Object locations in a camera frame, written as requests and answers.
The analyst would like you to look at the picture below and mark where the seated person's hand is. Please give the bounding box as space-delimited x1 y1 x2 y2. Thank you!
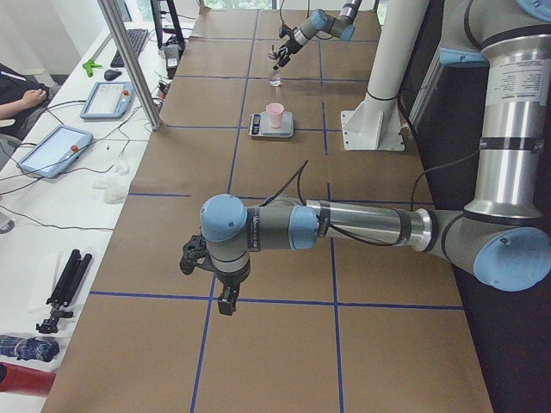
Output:
21 89 47 108

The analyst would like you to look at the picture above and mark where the silver digital kitchen scale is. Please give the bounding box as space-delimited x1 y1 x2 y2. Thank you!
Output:
247 111 294 139

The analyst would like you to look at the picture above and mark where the black computer mouse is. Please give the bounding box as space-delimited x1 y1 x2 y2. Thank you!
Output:
103 69 122 82

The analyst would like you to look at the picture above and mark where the pink plastic cup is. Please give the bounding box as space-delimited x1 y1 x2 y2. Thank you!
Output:
265 102 285 128

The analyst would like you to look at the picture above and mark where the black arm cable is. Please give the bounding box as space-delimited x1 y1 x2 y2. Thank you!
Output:
263 159 397 247

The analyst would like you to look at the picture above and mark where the small metal-capped bottle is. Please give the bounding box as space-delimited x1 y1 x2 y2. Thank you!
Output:
267 44 278 60

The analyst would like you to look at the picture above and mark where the white crumpled tissue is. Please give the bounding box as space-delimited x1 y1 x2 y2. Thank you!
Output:
93 177 128 205

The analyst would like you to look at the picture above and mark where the red bottle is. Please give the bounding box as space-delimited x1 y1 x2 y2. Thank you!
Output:
1 363 56 397

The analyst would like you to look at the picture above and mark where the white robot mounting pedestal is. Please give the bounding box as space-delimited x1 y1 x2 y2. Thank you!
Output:
341 0 429 151

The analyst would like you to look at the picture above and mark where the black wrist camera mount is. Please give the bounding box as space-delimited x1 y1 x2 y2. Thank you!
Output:
179 235 214 275

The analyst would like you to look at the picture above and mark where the far blue teach pendant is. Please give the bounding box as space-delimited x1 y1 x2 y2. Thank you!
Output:
80 82 135 120

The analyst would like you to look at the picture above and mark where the blue folded umbrella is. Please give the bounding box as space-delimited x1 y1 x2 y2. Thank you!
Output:
1 335 60 362

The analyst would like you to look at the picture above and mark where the black keyboard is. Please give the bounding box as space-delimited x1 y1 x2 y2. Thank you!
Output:
109 28 149 68

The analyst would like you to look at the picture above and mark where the blue teach pendant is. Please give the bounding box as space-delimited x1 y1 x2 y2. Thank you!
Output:
80 82 135 120
18 125 94 178

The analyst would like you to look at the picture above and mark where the green plastic tool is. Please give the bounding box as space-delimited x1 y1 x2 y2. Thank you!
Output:
82 59 102 77

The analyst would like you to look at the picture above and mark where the aluminium frame post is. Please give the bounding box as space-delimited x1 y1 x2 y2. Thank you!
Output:
97 0 162 131

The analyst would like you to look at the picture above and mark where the near blue teach pendant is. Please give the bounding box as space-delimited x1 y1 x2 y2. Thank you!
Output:
18 125 94 178

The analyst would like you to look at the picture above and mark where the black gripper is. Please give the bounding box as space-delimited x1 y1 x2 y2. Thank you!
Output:
217 274 245 315
273 39 302 70

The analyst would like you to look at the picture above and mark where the black power adapter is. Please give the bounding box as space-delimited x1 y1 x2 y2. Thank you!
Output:
162 44 180 79

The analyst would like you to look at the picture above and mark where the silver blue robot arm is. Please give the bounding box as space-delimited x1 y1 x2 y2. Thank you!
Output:
180 1 550 315
269 0 362 70

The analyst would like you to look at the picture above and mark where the small white tissue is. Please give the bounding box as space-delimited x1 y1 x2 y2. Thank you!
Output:
112 157 130 176

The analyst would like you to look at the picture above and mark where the black folded tripod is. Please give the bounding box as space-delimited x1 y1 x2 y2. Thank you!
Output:
35 249 93 334

